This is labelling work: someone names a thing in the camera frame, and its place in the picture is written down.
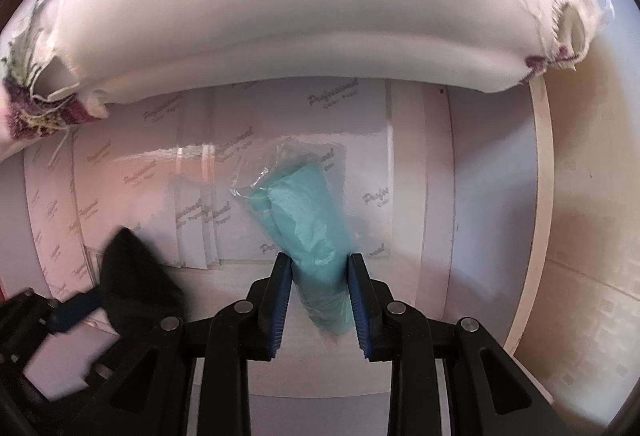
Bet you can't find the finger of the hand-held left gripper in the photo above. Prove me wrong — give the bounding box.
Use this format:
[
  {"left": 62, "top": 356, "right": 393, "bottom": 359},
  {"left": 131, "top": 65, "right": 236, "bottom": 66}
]
[
  {"left": 0, "top": 358, "right": 118, "bottom": 422},
  {"left": 0, "top": 288, "right": 103, "bottom": 362}
]

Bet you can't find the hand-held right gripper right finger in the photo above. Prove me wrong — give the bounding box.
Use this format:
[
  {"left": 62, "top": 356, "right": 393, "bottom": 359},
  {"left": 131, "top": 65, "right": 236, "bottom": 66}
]
[{"left": 347, "top": 253, "right": 561, "bottom": 436}]

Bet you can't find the black sock bundle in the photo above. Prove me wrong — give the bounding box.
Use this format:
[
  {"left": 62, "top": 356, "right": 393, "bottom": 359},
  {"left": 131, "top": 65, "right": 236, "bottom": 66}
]
[{"left": 97, "top": 226, "right": 187, "bottom": 334}]

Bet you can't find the teal sock bundle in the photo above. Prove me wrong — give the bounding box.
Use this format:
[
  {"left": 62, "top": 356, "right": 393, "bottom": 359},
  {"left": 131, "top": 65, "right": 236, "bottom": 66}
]
[{"left": 230, "top": 138, "right": 363, "bottom": 337}]

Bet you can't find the white shelf unit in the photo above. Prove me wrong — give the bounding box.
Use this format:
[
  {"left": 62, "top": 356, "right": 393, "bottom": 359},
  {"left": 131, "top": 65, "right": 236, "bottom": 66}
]
[{"left": 0, "top": 78, "right": 556, "bottom": 436}]

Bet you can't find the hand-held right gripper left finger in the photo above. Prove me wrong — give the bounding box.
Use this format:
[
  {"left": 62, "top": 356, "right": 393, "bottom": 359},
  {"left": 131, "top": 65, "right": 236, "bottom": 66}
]
[{"left": 87, "top": 252, "right": 293, "bottom": 436}]

